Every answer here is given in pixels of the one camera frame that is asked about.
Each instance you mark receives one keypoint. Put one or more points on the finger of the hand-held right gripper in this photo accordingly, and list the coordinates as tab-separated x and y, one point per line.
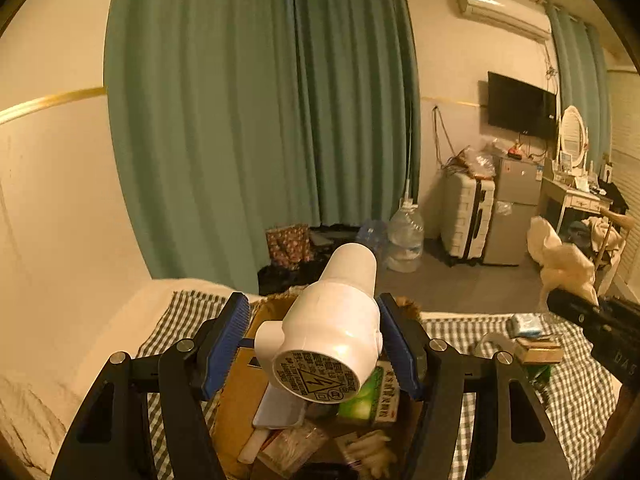
575	310

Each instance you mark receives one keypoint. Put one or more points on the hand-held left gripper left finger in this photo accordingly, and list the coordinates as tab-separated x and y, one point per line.
227	345

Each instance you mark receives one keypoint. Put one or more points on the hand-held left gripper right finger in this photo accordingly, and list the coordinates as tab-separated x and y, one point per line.
395	345

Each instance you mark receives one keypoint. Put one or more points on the cream cloth bag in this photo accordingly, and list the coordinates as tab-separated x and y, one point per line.
560	260

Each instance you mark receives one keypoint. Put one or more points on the cardboard box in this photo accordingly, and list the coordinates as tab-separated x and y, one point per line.
240	400

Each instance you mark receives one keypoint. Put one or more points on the white hair dryer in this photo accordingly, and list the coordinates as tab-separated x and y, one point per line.
330	320

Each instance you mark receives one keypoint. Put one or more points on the brown flat box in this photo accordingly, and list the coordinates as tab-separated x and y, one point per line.
540	350

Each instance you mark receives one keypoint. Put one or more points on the green tissue box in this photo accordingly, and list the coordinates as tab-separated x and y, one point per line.
372	397

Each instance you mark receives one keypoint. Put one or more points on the cream clothes on chair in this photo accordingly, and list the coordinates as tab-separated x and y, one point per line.
602	232

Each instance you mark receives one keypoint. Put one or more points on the checkered blanket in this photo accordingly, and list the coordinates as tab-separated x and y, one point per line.
575	410

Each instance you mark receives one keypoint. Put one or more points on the dark pile of clothes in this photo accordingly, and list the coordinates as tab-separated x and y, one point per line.
280	277

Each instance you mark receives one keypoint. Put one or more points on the wooden chair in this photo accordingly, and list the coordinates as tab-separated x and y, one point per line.
617	225

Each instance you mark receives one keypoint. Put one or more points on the white tube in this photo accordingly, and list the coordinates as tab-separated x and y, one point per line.
252	445

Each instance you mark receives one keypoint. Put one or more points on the large clear water bottle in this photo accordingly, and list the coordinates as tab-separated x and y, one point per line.
406	240

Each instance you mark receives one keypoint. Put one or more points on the pack of small water bottles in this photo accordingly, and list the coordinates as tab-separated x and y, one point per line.
372	237

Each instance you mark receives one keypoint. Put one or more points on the white crumpled cloth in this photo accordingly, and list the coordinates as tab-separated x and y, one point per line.
372	455

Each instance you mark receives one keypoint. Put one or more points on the white vanity table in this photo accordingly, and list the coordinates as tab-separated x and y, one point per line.
575	197

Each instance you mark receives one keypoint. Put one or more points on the cream bed sheet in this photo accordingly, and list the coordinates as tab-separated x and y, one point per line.
115	330

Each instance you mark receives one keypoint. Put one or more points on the grey mini fridge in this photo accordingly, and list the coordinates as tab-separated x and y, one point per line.
515	210

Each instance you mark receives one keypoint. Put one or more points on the floral bag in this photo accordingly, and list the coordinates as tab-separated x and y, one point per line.
289	245

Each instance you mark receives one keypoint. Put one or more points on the clear plastic packet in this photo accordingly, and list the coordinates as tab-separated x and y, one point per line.
295	450

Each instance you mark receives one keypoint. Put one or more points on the white suitcase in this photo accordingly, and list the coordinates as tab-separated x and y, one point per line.
462	220

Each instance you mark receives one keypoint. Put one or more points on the oval vanity mirror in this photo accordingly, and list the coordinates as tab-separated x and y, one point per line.
572	135

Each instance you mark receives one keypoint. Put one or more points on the clear plastic bag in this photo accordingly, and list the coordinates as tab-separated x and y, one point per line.
480	162

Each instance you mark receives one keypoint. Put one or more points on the white water pump rod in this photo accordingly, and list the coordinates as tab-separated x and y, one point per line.
410	160

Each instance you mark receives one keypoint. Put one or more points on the cream knitted blanket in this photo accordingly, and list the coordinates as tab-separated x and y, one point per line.
30	425

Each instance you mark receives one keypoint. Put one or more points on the wide teal curtain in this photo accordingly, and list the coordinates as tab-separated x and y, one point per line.
225	110

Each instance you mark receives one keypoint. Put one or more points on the narrow teal curtain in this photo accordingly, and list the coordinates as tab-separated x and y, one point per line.
580	75

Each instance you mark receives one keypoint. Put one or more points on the white air conditioner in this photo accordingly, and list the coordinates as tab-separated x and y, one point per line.
500	10

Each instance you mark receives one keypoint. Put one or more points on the wall television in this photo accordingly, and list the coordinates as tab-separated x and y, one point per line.
522	105

